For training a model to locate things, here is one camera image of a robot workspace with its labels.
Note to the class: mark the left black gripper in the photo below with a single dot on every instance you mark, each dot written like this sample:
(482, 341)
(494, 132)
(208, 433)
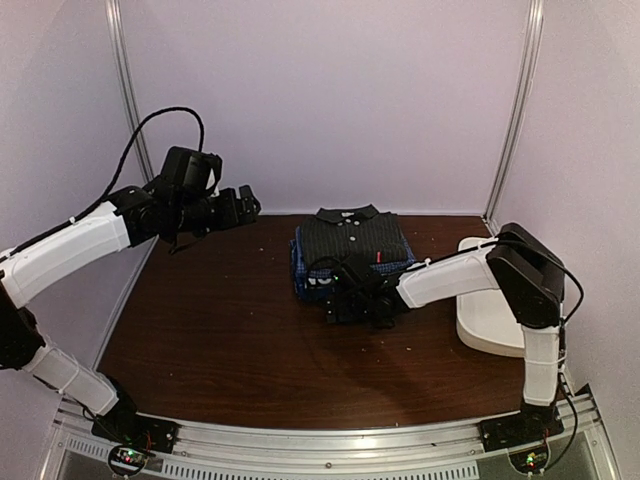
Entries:
(230, 215)

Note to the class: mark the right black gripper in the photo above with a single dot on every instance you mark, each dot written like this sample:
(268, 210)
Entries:
(345, 314)

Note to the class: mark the dark blue printed shirt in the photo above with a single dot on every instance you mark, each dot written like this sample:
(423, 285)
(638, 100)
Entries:
(313, 289)

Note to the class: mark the dark striped long sleeve shirt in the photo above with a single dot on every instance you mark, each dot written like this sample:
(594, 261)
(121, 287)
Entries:
(364, 231)

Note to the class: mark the blue checked shirt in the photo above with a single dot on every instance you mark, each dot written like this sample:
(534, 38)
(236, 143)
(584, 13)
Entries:
(299, 268)

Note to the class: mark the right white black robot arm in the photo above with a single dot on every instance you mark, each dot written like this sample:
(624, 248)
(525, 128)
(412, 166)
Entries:
(528, 275)

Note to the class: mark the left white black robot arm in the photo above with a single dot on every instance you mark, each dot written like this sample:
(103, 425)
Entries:
(183, 198)

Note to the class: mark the white plastic bin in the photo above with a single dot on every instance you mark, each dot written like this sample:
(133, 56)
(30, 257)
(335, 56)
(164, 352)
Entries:
(484, 322)

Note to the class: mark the right circuit board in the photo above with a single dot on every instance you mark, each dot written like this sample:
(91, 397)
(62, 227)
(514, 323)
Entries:
(530, 461)

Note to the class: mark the circuit board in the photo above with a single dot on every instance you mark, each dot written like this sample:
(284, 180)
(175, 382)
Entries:
(123, 460)
(530, 461)

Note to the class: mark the left circuit board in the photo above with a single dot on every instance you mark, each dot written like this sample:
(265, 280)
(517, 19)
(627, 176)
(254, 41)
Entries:
(123, 460)

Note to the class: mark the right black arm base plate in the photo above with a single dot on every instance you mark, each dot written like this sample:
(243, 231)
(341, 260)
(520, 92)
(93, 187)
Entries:
(523, 427)

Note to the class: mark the right aluminium frame post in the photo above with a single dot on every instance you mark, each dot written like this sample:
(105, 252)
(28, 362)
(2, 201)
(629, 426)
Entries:
(528, 64)

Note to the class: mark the aluminium frame post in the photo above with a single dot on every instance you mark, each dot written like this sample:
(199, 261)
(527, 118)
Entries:
(528, 64)
(125, 79)

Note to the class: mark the left aluminium frame post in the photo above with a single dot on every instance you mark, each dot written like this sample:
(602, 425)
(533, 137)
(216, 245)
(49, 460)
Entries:
(125, 79)

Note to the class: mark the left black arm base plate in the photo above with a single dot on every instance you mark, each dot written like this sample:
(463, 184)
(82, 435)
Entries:
(139, 431)

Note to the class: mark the front aluminium rail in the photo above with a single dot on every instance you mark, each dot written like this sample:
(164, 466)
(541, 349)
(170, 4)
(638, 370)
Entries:
(450, 450)

